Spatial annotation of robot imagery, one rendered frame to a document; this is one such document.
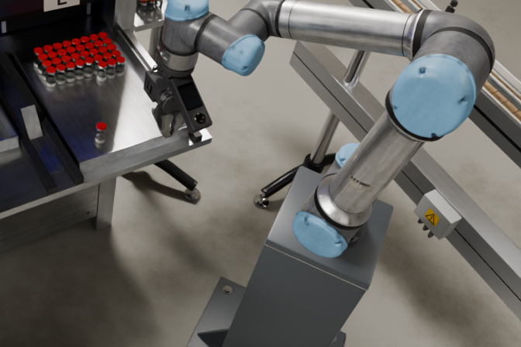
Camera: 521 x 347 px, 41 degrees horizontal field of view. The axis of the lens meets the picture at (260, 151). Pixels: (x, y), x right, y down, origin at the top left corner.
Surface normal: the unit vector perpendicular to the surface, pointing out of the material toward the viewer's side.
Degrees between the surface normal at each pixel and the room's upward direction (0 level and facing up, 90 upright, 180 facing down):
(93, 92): 0
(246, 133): 0
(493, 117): 90
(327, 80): 90
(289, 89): 0
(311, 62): 90
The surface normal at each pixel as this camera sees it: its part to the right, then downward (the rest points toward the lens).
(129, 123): 0.22, -0.64
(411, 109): -0.44, 0.50
